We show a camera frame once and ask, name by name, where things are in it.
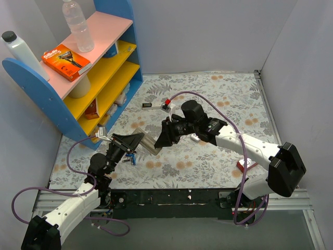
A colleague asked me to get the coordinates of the grey beige remote control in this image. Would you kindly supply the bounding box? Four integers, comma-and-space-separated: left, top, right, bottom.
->
132, 128, 161, 156

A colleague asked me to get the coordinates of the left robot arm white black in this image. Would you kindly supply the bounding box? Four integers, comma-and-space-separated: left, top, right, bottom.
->
21, 132, 144, 249

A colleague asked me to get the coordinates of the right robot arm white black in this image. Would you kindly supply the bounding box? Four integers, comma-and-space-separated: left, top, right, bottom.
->
154, 100, 306, 207

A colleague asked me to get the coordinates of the pile of blue batteries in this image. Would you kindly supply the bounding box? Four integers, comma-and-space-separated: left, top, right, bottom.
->
122, 154, 136, 166

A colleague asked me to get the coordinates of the white air conditioner remote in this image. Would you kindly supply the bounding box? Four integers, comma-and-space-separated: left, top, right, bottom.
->
190, 134, 200, 143

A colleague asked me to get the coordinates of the white slim remote black end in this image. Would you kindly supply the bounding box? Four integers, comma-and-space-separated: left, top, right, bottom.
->
142, 103, 170, 110

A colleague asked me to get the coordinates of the yellow sponge pack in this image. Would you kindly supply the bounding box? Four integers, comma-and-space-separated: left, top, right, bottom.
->
98, 114, 111, 127

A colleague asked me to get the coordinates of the orange box on shelf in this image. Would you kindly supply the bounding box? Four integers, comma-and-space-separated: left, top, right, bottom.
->
84, 98, 100, 120

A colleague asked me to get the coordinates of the floral patterned table mat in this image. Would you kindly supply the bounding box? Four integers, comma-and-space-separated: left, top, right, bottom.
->
49, 72, 290, 190

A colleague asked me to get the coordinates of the blue pink yellow shelf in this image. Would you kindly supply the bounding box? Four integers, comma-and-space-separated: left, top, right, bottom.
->
2, 1, 143, 149

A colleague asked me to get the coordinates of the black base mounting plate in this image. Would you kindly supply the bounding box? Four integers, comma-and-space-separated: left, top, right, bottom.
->
108, 188, 238, 220

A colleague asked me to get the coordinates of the beige cylinder container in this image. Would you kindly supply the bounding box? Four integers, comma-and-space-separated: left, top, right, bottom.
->
69, 75, 91, 98

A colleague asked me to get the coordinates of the red silver battery box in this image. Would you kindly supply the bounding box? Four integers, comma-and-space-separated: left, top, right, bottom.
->
236, 158, 258, 173

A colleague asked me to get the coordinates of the orange Gillette razor box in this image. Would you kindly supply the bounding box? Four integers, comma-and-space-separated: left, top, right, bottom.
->
41, 44, 92, 82

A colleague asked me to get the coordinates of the clear plastic water bottle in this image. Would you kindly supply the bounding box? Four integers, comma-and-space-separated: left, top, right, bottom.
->
62, 1, 95, 53

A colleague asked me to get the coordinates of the white bottle black cap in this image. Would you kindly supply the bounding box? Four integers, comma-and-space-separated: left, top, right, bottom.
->
1, 31, 50, 81

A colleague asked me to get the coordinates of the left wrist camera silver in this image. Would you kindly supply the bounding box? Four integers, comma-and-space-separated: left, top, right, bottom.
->
95, 127, 109, 141

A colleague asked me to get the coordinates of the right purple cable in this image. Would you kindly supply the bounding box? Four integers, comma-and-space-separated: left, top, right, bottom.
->
170, 91, 269, 226

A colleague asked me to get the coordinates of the purple cable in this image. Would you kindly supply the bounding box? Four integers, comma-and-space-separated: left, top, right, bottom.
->
11, 135, 131, 236
170, 91, 269, 226

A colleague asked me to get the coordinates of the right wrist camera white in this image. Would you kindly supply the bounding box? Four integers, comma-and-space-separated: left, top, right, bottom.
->
160, 99, 176, 121

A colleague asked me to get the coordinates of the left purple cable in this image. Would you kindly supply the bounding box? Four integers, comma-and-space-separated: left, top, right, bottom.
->
11, 135, 131, 236

